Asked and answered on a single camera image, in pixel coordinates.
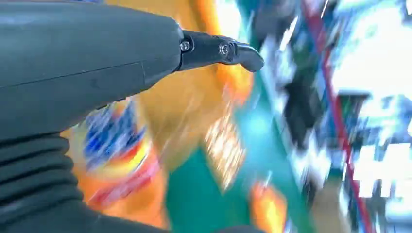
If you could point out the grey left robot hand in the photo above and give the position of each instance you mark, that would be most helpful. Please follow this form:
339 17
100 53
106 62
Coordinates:
80 58

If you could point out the orange drink bottle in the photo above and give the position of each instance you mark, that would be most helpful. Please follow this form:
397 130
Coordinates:
268 209
128 199

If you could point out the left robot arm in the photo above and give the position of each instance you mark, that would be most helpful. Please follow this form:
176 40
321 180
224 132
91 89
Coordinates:
35 180

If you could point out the green table mat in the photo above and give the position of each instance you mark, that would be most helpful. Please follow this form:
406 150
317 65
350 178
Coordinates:
196 199

